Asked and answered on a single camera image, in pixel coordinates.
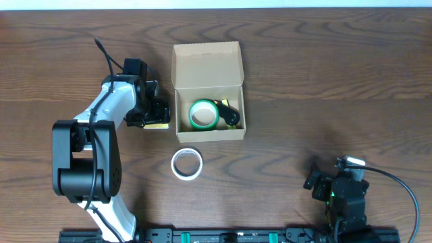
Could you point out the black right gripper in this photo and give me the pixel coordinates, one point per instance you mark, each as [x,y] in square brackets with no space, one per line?
[323,183]

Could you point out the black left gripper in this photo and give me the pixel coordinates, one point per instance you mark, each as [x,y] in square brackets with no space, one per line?
[161,113]

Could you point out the yellow sticky note pad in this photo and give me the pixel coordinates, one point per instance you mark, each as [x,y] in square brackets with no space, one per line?
[161,126]

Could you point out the green tape roll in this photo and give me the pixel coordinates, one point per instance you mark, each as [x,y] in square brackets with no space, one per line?
[203,115]

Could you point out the brown cardboard box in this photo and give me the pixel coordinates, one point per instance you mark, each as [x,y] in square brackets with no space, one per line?
[207,71]

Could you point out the white tape roll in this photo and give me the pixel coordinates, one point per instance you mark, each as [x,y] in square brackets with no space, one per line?
[178,173]

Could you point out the black yellow correction tape dispenser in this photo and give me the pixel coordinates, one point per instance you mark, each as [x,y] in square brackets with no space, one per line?
[229,115]

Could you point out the yellow highlighter pen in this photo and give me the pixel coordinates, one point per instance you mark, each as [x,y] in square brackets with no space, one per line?
[226,103]

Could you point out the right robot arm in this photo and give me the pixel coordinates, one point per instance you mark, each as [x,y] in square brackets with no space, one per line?
[344,195]

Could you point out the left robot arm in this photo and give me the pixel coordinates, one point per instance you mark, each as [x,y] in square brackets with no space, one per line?
[86,164]

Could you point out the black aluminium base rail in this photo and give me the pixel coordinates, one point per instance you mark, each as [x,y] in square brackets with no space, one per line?
[288,235]

